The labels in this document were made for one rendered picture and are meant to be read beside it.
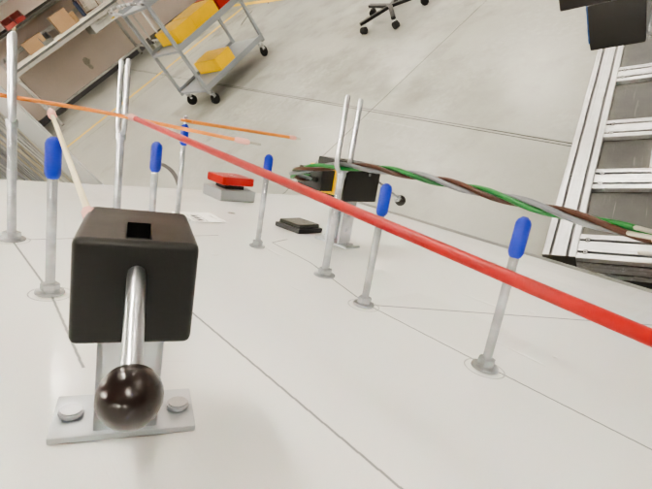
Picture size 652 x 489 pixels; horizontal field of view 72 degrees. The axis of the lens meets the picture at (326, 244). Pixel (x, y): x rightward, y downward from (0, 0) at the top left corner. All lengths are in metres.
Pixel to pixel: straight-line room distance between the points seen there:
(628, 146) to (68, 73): 7.91
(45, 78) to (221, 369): 8.39
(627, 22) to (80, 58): 8.11
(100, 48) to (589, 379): 8.55
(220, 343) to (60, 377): 0.07
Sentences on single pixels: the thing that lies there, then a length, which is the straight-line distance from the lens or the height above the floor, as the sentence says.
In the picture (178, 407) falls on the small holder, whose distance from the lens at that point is 0.18.
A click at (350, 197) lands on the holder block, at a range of 0.46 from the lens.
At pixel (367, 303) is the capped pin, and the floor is 1.15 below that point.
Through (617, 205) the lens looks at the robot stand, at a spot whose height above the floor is 0.21.
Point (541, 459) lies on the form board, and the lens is 0.21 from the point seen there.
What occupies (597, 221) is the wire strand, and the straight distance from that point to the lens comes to 0.24.
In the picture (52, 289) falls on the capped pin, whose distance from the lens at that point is 0.29.
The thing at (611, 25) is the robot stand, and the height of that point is 0.89.
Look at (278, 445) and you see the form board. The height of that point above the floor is 1.25.
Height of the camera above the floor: 1.39
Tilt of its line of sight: 40 degrees down
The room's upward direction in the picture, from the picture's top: 34 degrees counter-clockwise
